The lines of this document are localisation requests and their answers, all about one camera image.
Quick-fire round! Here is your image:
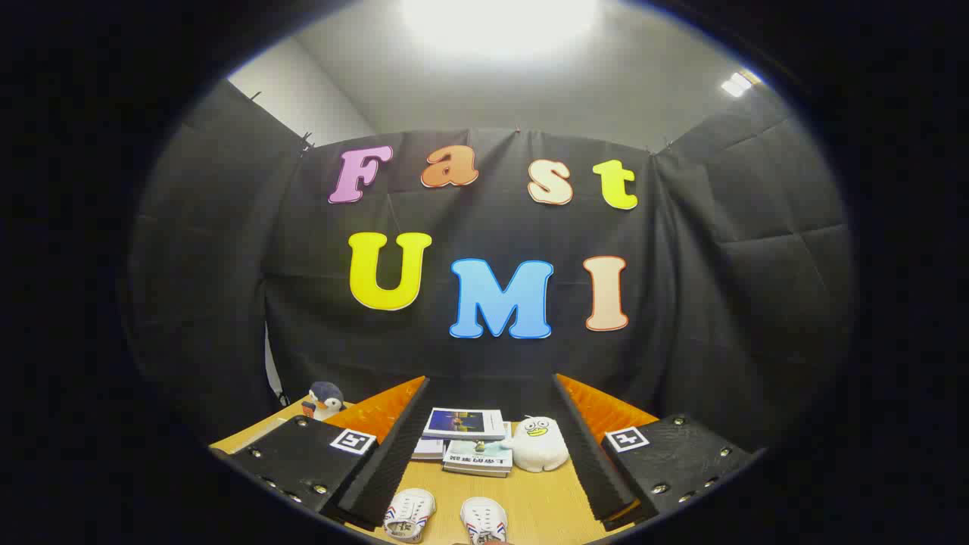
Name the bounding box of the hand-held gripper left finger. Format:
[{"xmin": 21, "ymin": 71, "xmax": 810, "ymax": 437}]
[{"xmin": 227, "ymin": 376, "xmax": 431, "ymax": 531}]

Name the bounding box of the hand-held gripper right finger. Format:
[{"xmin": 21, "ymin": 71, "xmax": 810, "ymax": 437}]
[{"xmin": 553, "ymin": 372, "xmax": 758, "ymax": 531}]

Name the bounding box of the white striped canvas shoe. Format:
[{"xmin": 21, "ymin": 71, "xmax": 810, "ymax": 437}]
[
  {"xmin": 460, "ymin": 497, "xmax": 509, "ymax": 545},
  {"xmin": 382, "ymin": 488, "xmax": 438, "ymax": 544}
]

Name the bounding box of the white duck plush toy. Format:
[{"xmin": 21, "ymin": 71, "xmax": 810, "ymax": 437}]
[{"xmin": 501, "ymin": 415, "xmax": 570, "ymax": 473}]

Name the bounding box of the book with blue picture cover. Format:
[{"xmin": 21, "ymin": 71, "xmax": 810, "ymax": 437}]
[{"xmin": 422, "ymin": 407, "xmax": 506, "ymax": 441}]

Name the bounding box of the blue white penguin plush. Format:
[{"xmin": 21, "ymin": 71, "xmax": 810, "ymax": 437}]
[{"xmin": 301, "ymin": 381, "xmax": 347, "ymax": 422}]

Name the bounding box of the book with duck picture cover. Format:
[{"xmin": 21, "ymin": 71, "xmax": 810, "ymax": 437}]
[{"xmin": 443, "ymin": 439, "xmax": 514, "ymax": 478}]

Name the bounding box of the rectangular ceiling light panel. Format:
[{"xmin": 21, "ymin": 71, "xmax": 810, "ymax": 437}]
[{"xmin": 721, "ymin": 70, "xmax": 762, "ymax": 98}]

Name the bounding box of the bright round ceiling light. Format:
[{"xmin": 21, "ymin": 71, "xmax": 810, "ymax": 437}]
[{"xmin": 401, "ymin": 0, "xmax": 599, "ymax": 55}]

